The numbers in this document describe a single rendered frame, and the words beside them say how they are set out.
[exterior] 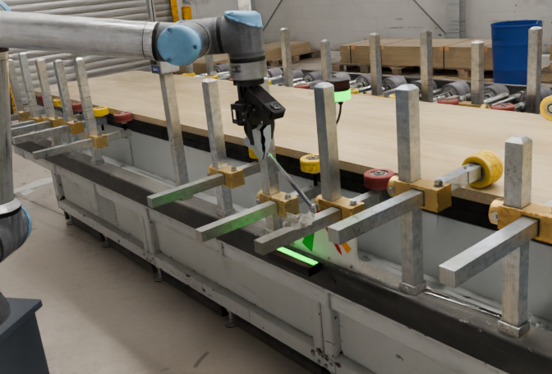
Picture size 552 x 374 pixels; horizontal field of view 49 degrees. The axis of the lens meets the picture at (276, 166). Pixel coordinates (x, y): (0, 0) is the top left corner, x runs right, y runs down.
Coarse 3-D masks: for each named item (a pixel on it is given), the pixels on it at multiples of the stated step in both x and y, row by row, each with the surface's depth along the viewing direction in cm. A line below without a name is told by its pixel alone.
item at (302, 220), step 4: (308, 212) 145; (292, 216) 141; (296, 216) 144; (300, 216) 142; (304, 216) 142; (308, 216) 142; (312, 216) 145; (288, 220) 141; (292, 220) 141; (296, 220) 141; (300, 220) 141; (304, 220) 140; (308, 220) 141; (312, 220) 142; (284, 224) 141; (288, 224) 141; (292, 224) 141; (296, 224) 140; (300, 224) 139; (304, 224) 139; (308, 224) 140; (312, 224) 140; (296, 228) 139; (300, 228) 139
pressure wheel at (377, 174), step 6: (366, 174) 157; (372, 174) 157; (378, 174) 157; (384, 174) 156; (390, 174) 155; (366, 180) 156; (372, 180) 155; (378, 180) 154; (384, 180) 154; (366, 186) 157; (372, 186) 155; (378, 186) 154; (384, 186) 154
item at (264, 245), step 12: (372, 192) 157; (384, 192) 158; (372, 204) 156; (324, 216) 145; (336, 216) 148; (288, 228) 140; (312, 228) 143; (264, 240) 135; (276, 240) 136; (288, 240) 139; (264, 252) 135
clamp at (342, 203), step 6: (318, 198) 155; (342, 198) 152; (348, 198) 152; (324, 204) 152; (330, 204) 150; (336, 204) 149; (342, 204) 149; (348, 204) 148; (360, 204) 147; (342, 210) 148; (348, 210) 146; (354, 210) 146; (360, 210) 148; (342, 216) 148; (348, 216) 146
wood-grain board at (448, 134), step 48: (96, 96) 326; (144, 96) 311; (192, 96) 298; (288, 96) 274; (240, 144) 211; (288, 144) 195; (384, 144) 185; (432, 144) 180; (480, 144) 175; (480, 192) 140
